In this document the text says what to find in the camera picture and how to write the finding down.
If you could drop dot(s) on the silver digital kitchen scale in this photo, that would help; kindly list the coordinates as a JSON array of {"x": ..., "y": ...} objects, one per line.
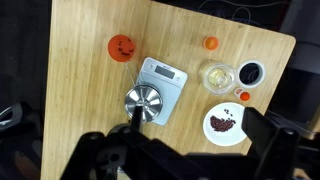
[{"x": 173, "y": 95}]

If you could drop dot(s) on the small orange plastic cup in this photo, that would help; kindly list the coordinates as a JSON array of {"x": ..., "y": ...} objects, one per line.
[{"x": 211, "y": 43}]

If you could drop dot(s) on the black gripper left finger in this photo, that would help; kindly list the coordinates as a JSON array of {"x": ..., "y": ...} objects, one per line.
[{"x": 137, "y": 116}]

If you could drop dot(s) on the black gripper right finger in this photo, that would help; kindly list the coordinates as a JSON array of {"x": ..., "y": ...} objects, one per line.
[{"x": 258, "y": 125}]

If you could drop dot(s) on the orange lidded cup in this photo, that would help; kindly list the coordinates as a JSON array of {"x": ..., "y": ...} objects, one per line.
[{"x": 121, "y": 48}]

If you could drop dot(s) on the white round plate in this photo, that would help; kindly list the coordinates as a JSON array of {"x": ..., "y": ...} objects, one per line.
[{"x": 220, "y": 137}]

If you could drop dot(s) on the red beans pile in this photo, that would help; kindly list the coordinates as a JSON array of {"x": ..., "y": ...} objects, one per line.
[{"x": 221, "y": 125}]

